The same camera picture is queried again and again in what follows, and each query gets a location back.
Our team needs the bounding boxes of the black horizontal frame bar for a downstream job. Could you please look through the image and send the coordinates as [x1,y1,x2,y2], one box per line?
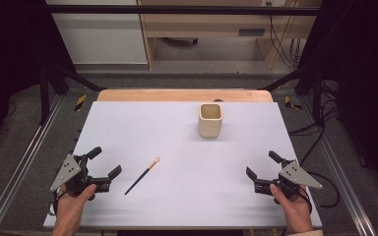
[44,4,321,17]

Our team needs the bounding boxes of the beige square pen holder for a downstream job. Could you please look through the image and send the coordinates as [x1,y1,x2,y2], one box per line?
[198,102,224,139]

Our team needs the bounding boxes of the black metal frame stand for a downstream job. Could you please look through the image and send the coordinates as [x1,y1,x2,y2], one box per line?
[257,62,325,128]
[38,61,108,126]

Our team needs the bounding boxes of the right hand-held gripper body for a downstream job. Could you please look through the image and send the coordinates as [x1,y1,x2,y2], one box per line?
[253,157,324,205]

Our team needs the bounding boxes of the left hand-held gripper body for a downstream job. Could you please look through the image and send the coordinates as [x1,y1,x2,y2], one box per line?
[49,153,112,202]

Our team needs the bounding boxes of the wooden table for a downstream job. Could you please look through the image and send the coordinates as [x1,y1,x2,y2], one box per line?
[96,88,275,103]

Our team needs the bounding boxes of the black hanging cables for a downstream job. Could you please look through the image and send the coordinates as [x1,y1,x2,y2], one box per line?
[266,2,305,70]

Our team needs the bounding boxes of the white wall socket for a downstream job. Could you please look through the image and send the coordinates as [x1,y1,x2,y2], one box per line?
[260,0,287,8]

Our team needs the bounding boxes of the aluminium floor rail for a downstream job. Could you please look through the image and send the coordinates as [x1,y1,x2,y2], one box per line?
[298,97,378,236]
[0,93,64,236]

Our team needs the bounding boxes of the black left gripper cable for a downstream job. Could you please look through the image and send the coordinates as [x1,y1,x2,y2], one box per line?
[46,191,61,218]

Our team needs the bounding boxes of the person's right hand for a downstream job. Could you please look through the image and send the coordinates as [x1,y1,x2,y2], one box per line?
[269,183,314,234]

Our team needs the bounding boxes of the person's left hand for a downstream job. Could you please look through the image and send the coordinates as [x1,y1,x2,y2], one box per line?
[52,183,98,231]

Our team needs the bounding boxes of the dark pen with orange end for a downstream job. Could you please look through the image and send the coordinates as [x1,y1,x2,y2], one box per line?
[124,156,161,196]

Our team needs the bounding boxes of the white cabinet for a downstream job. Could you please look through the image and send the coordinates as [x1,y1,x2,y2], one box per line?
[44,0,149,66]

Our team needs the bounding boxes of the light wooden desk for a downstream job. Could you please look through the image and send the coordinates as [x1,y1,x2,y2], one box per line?
[137,0,323,71]

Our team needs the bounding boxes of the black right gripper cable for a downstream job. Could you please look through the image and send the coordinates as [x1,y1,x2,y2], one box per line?
[303,171,341,208]

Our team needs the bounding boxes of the black floor cables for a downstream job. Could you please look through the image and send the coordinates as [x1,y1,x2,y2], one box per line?
[287,80,344,166]

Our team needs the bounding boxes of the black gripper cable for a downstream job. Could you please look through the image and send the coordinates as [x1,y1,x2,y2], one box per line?
[46,191,61,218]
[303,171,341,208]

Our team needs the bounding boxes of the white board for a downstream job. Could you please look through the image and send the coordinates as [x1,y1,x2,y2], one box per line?
[42,100,323,230]

